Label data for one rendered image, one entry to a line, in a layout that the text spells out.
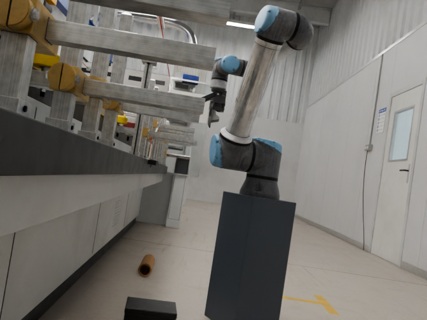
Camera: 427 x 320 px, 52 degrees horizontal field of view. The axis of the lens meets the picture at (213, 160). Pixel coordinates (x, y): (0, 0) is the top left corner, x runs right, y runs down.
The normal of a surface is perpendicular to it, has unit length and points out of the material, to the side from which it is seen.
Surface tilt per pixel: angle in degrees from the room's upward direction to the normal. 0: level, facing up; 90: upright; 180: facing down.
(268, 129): 90
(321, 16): 90
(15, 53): 90
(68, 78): 90
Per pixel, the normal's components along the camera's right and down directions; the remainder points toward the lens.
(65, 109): 0.07, -0.03
